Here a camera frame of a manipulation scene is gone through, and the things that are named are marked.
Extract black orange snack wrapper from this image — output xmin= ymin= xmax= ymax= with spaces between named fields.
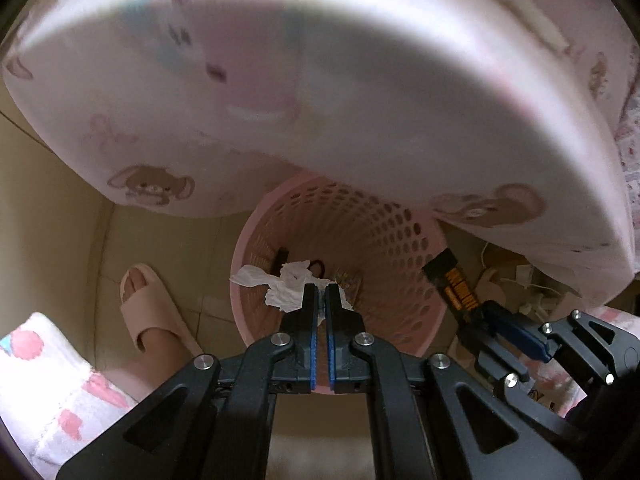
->
xmin=422 ymin=248 xmax=482 ymax=324

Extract white tissue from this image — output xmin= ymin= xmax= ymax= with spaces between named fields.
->
xmin=230 ymin=260 xmax=336 ymax=313

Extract pink plastic trash basket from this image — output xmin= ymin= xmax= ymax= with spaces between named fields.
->
xmin=231 ymin=174 xmax=447 ymax=356

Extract pink slipper on foot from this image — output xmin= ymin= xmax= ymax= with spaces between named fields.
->
xmin=119 ymin=263 xmax=203 ymax=356

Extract pink patterned pajama leg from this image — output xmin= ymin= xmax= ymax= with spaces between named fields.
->
xmin=1 ymin=312 xmax=137 ymax=479

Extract strawberry print quilt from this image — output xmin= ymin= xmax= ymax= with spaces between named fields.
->
xmin=613 ymin=44 xmax=640 ymax=196

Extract pink cartoon print bedsheet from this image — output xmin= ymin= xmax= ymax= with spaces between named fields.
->
xmin=1 ymin=0 xmax=636 ymax=302

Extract white power strip cables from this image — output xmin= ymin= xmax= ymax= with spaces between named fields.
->
xmin=474 ymin=242 xmax=576 ymax=316

